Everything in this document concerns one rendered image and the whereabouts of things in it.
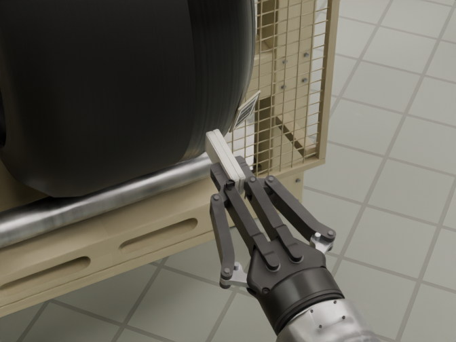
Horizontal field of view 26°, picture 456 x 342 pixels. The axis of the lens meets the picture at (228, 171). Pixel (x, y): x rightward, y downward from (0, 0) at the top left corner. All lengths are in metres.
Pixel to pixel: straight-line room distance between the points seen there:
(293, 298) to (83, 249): 0.47
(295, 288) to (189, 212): 0.46
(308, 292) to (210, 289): 1.48
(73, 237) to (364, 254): 1.27
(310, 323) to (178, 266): 1.55
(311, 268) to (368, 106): 2.00
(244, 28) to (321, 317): 0.36
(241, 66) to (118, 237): 0.34
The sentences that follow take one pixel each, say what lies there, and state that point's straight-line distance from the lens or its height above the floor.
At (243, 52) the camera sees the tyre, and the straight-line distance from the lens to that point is 1.12.
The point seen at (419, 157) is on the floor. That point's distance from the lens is 2.78.
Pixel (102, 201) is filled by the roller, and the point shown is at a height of 0.91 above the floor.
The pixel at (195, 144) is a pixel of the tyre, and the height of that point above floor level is 1.05.
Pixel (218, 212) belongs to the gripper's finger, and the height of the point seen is 1.12.
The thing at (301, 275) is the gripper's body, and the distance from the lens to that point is 0.93.
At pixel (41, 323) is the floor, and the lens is 2.37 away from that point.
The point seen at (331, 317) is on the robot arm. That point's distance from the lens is 0.91.
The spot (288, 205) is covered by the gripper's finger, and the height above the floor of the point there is 1.12.
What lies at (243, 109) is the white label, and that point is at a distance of 1.19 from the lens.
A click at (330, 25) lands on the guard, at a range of 2.02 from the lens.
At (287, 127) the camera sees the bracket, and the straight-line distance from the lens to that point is 2.29.
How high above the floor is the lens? 1.84
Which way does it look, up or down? 43 degrees down
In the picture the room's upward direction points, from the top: straight up
